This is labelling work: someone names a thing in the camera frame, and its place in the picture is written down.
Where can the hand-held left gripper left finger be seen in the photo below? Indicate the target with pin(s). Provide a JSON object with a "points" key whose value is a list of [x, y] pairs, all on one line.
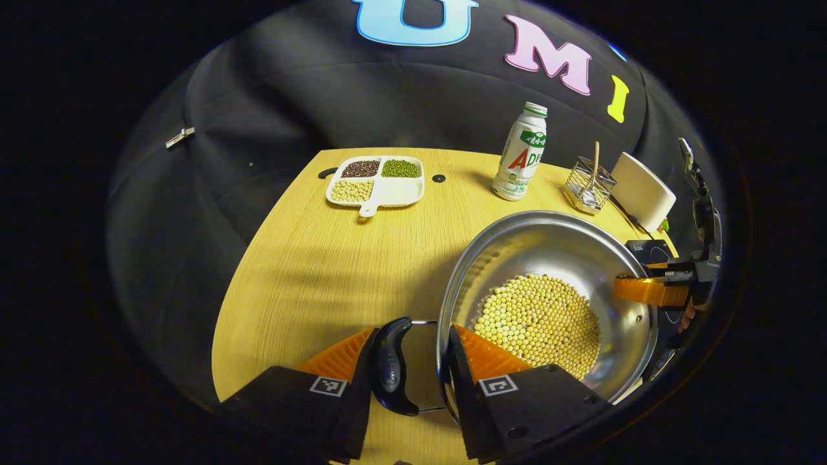
{"points": [[358, 400]]}

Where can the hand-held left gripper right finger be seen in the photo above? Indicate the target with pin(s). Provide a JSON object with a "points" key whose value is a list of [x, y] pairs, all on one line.
{"points": [[462, 400]]}

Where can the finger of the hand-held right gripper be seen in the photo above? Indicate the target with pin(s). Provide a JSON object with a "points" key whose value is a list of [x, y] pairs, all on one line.
{"points": [[649, 290], [658, 265]]}

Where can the black induction cooktop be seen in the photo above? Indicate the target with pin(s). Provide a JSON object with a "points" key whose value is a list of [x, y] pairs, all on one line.
{"points": [[646, 248]]}

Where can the white toaster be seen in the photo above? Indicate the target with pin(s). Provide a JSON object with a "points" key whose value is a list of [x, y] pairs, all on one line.
{"points": [[643, 190]]}

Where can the pile of yellow soybeans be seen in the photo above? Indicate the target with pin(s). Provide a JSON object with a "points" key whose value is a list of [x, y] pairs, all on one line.
{"points": [[543, 323]]}

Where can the white green drink bottle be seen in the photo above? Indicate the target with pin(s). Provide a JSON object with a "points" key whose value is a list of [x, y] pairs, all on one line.
{"points": [[520, 158]]}

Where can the white divided bean plate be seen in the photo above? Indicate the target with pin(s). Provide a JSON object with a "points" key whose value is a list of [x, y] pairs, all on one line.
{"points": [[404, 190]]}

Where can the black backdrop cloth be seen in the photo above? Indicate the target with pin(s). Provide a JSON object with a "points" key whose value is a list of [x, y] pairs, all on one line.
{"points": [[291, 97]]}

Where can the silver metal clip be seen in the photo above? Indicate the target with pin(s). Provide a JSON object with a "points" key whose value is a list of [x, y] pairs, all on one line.
{"points": [[179, 137]]}

